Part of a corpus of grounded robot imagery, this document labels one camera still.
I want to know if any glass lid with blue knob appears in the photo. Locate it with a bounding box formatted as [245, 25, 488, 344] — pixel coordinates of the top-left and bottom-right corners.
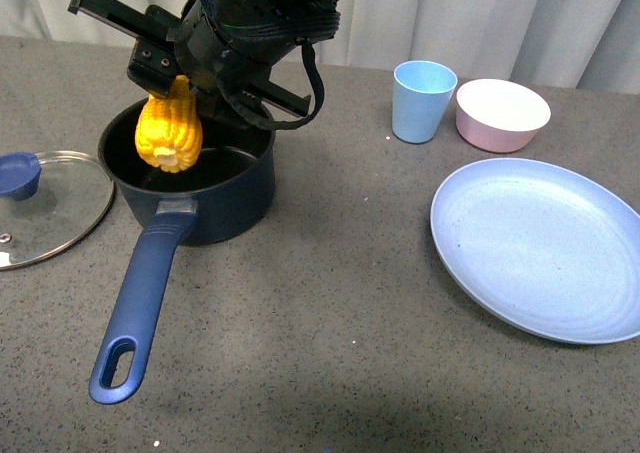
[1, 151, 115, 270]

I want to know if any yellow corn cob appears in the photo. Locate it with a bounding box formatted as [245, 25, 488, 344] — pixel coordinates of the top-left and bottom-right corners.
[135, 75, 203, 174]

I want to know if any light blue plate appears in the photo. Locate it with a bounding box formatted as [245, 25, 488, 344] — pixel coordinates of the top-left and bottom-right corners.
[430, 158, 639, 345]

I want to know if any light blue cup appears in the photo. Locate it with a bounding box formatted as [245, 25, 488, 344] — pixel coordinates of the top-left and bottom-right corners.
[392, 60, 458, 144]

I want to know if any black cable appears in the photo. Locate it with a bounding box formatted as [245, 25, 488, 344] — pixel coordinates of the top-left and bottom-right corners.
[214, 40, 327, 132]

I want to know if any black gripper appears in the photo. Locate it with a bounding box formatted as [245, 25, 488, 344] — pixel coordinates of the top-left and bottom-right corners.
[68, 0, 313, 131]

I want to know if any pink bowl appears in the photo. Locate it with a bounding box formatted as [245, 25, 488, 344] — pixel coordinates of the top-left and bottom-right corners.
[455, 79, 551, 153]

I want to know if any dark blue saucepan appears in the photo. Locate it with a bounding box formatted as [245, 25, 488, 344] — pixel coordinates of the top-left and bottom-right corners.
[89, 102, 276, 405]

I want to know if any white curtain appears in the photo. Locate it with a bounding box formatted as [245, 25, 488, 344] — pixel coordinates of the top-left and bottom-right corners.
[1, 0, 639, 94]

